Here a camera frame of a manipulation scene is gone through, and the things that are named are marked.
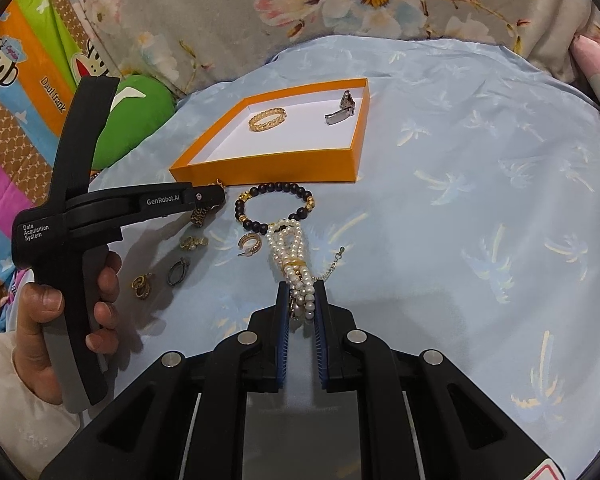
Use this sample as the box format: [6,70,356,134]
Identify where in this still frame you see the gold chunky earrings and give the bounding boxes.
[131,272,155,302]

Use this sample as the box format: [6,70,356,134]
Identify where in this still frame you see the colourful cartoon blanket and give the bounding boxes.
[0,0,111,336]

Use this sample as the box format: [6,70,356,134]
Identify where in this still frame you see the person's left hand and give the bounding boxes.
[10,250,123,404]

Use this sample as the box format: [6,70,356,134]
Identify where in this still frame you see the person's left forearm white sleeve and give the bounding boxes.
[0,330,81,463]

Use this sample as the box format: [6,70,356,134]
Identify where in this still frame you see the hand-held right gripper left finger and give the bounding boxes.
[40,281,291,480]

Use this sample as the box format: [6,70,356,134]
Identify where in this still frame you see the pink pillow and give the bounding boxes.
[570,35,600,136]

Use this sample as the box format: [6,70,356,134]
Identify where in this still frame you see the silver watch clasp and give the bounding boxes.
[323,89,357,126]

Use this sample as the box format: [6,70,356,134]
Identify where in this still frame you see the white pearl necklace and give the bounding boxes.
[266,217,348,323]

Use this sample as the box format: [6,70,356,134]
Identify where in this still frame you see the orange jewelry box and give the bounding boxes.
[168,77,371,184]

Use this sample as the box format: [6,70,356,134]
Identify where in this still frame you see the black bead bracelet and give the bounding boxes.
[234,182,317,235]

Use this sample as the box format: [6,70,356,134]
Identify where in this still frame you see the dark metal earring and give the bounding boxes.
[167,257,192,288]

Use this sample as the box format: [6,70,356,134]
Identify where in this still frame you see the grey floral blanket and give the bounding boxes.
[60,0,600,98]

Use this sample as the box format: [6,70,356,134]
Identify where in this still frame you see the gold hoop earring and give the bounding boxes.
[237,232,263,259]

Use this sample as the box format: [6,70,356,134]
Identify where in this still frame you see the gold chain bracelet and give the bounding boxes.
[247,107,286,132]

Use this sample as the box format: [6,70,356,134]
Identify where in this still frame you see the gold watch band piece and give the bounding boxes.
[190,177,226,226]

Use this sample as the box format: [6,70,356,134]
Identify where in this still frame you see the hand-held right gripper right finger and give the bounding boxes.
[312,281,566,480]

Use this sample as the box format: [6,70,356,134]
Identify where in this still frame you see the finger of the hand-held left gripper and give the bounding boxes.
[67,185,226,235]

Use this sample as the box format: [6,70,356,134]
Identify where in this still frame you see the green plush pillow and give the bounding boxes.
[90,74,176,171]

